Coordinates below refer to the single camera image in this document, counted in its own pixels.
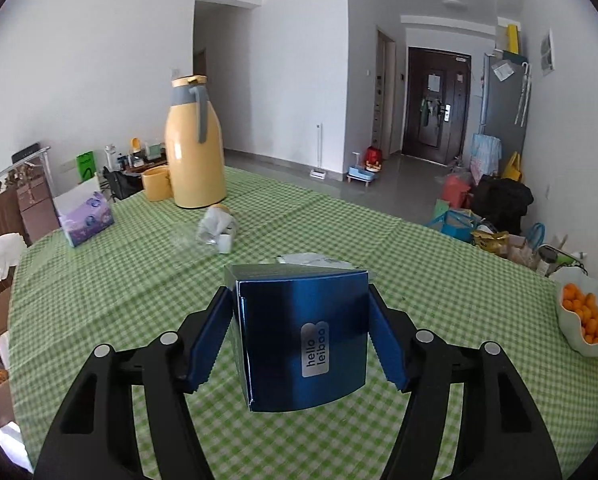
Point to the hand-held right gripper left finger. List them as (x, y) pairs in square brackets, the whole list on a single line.
[(206, 345)]

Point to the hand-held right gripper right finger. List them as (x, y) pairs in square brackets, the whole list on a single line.
[(386, 345)]

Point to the shiny blue box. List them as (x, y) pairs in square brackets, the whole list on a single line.
[(304, 330)]

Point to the white tissue paper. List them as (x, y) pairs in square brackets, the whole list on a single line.
[(4, 255)]

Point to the grey flat packet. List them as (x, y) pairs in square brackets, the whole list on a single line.
[(314, 259)]

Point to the green checkered tablecloth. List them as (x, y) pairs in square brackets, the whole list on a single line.
[(329, 220)]

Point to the blue shopping bag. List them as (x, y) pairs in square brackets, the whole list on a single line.
[(456, 225)]

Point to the gold foil packet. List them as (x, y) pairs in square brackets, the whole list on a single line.
[(490, 241)]

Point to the red bag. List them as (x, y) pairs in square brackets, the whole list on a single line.
[(454, 192)]

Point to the round yellow container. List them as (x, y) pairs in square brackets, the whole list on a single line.
[(158, 184)]

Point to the purple tissue pack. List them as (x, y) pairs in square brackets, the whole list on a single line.
[(86, 217)]

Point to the black folding chair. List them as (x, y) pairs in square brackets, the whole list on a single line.
[(121, 185)]

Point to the black backpack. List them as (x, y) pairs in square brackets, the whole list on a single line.
[(504, 202)]

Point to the yellow thermos jug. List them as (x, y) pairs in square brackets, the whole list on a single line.
[(194, 160)]

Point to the white scalloped bowl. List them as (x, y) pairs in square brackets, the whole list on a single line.
[(576, 342)]

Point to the white upright mop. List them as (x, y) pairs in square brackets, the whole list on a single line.
[(318, 160)]

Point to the pile of small oranges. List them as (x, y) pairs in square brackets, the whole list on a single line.
[(586, 312)]

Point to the small yellow cup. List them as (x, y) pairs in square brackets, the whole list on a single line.
[(136, 146)]

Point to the white plastic bottle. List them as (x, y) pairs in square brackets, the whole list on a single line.
[(111, 156)]

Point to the light blue patterned cloth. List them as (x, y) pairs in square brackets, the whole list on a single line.
[(485, 157)]

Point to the green paper bag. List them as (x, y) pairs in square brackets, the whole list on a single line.
[(86, 167)]

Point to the yellow bag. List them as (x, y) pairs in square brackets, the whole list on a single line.
[(512, 169)]

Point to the dark brown entrance door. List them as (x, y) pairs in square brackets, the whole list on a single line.
[(436, 105)]

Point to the grey refrigerator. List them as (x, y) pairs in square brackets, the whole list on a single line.
[(501, 110)]

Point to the white umbrella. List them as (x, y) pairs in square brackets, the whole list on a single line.
[(524, 95)]

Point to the yellow board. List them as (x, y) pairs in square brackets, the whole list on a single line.
[(513, 39)]

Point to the round ceiling lamp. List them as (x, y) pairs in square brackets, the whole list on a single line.
[(454, 4)]

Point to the white wall panel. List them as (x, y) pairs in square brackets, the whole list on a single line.
[(547, 52)]

